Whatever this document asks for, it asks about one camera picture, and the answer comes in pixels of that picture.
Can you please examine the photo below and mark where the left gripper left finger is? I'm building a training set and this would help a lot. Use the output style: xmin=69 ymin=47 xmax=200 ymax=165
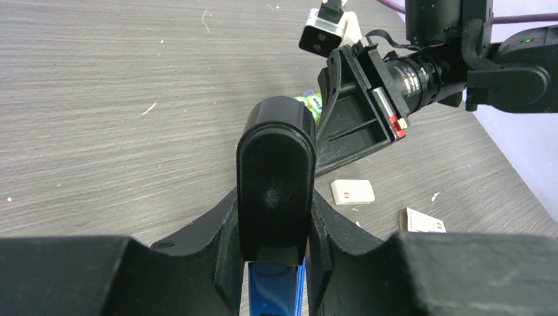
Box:
xmin=1 ymin=191 xmax=244 ymax=315

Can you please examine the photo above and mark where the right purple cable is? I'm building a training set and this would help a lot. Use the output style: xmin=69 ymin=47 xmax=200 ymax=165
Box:
xmin=376 ymin=0 xmax=558 ymax=25

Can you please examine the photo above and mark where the blue stapler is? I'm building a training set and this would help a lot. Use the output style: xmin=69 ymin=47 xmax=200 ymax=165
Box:
xmin=236 ymin=96 xmax=316 ymax=315

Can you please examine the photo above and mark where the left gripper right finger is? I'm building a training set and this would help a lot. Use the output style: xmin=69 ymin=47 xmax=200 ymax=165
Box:
xmin=306 ymin=194 xmax=557 ymax=315

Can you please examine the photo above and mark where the green owl eraser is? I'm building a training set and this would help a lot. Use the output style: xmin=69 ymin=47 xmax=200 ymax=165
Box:
xmin=295 ymin=90 xmax=322 ymax=126

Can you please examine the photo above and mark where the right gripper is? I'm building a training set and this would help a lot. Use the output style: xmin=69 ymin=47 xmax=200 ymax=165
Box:
xmin=315 ymin=37 xmax=468 ymax=177

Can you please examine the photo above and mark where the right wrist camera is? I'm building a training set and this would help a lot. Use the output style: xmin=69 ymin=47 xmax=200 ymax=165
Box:
xmin=298 ymin=0 xmax=363 ymax=57

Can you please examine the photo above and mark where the red staple box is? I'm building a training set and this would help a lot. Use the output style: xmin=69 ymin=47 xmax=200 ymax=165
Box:
xmin=399 ymin=207 xmax=447 ymax=233

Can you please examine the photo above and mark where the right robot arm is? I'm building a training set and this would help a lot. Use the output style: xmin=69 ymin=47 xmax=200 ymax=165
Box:
xmin=299 ymin=1 xmax=557 ymax=176

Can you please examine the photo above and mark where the white staple box sleeve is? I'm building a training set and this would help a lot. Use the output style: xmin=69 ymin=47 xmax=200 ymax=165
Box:
xmin=330 ymin=179 xmax=376 ymax=205

